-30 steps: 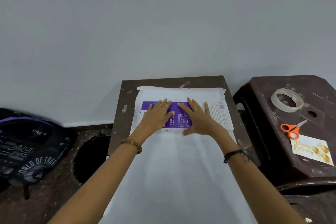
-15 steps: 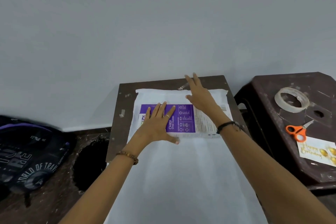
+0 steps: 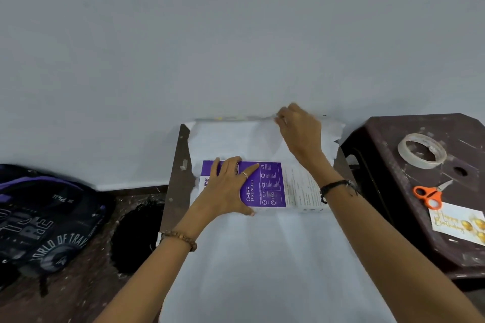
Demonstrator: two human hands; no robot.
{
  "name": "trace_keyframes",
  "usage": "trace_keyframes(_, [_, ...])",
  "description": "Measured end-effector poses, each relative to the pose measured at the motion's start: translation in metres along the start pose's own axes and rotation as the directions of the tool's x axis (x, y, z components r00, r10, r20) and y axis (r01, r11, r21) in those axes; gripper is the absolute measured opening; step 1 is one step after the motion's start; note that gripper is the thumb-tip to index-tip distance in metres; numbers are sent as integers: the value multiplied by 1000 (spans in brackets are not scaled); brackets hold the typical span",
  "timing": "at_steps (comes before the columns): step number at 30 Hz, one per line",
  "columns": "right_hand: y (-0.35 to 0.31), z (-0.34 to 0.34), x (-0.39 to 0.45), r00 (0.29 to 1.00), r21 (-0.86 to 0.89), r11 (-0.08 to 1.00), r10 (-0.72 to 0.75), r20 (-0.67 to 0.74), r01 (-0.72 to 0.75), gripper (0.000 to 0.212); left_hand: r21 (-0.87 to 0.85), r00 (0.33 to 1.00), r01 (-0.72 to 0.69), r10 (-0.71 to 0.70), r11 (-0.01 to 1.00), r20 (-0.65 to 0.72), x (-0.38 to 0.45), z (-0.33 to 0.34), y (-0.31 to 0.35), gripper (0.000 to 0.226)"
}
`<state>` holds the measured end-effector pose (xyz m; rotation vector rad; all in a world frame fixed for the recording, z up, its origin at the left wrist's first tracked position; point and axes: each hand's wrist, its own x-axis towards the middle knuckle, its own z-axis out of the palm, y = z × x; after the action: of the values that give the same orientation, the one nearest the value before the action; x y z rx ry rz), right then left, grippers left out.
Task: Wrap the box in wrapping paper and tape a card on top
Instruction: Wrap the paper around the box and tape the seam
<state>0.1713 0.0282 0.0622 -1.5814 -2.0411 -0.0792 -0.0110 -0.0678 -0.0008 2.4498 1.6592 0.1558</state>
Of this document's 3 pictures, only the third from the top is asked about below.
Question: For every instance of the person's left hand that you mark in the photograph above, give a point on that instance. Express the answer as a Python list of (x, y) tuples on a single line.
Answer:
[(223, 198)]

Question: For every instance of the person's right hand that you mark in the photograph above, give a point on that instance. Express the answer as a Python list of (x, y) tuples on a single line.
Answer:
[(303, 133)]

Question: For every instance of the purple and white box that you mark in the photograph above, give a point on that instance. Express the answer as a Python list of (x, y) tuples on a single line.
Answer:
[(265, 186)]

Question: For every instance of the clear tape roll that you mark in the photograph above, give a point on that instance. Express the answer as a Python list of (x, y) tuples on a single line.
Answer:
[(403, 156)]

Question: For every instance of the happy birthday card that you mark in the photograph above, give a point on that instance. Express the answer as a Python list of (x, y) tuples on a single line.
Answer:
[(451, 220)]

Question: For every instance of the person's left forearm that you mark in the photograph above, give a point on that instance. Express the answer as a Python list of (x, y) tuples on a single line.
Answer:
[(151, 285)]

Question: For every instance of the person's right forearm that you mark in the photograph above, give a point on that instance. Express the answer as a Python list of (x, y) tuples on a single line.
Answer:
[(398, 258)]

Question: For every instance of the small dark wooden table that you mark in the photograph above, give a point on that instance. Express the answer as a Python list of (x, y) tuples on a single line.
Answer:
[(178, 190)]

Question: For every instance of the clear tape piece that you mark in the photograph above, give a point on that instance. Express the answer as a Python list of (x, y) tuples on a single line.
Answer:
[(184, 165)]

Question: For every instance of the brown plastic stool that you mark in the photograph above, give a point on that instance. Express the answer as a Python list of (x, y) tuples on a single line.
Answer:
[(386, 167)]

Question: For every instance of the black lined trash bin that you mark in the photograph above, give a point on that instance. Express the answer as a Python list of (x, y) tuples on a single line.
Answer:
[(136, 239)]

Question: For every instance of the black purple backpack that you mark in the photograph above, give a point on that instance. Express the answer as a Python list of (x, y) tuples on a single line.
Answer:
[(38, 220)]

